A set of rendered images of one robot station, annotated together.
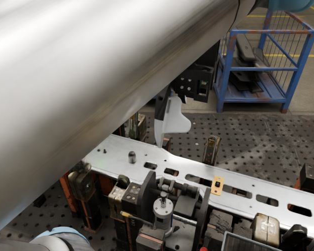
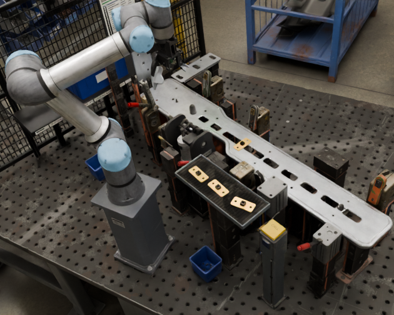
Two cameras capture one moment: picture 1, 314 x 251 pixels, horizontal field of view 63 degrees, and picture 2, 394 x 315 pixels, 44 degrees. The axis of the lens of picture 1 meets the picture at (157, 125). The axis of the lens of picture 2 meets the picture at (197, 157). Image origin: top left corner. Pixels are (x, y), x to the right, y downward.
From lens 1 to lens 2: 1.43 m
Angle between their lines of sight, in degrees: 26
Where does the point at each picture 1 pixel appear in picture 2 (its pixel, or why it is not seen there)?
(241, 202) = (250, 159)
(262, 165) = not seen: hidden behind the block
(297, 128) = not seen: outside the picture
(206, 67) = (169, 57)
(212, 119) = (324, 100)
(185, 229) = not seen: hidden behind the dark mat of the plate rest
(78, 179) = (146, 114)
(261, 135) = (368, 129)
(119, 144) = (190, 98)
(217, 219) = (214, 156)
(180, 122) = (160, 79)
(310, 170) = (323, 152)
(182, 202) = (189, 136)
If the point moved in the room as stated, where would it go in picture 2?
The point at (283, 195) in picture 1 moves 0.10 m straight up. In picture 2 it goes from (286, 164) to (287, 147)
